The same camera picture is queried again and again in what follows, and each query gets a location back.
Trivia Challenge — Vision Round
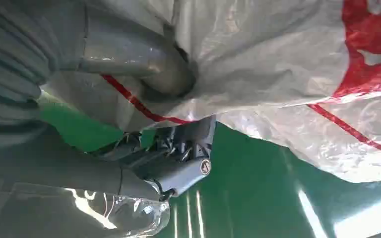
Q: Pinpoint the ribbed grey right arm sleeve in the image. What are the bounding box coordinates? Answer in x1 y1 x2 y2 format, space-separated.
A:
0 0 62 152

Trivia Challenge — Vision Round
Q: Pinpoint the clear plastic wrapped parcel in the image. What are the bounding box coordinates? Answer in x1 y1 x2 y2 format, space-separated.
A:
0 179 172 238

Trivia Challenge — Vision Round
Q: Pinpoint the green plastic crate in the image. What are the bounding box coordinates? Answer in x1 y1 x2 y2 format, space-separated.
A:
37 91 381 238

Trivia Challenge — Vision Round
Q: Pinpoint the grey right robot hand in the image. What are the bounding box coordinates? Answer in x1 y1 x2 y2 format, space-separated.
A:
0 0 217 202

